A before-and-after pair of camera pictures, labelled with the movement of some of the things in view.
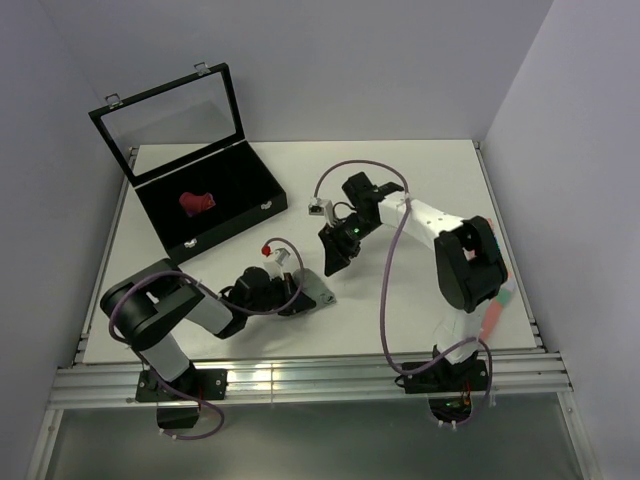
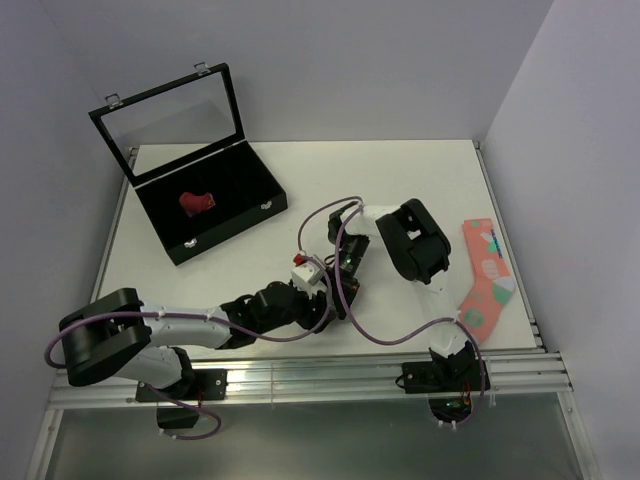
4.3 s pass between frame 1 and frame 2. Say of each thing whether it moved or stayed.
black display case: stayed
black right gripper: moved
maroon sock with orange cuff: stayed
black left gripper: moved
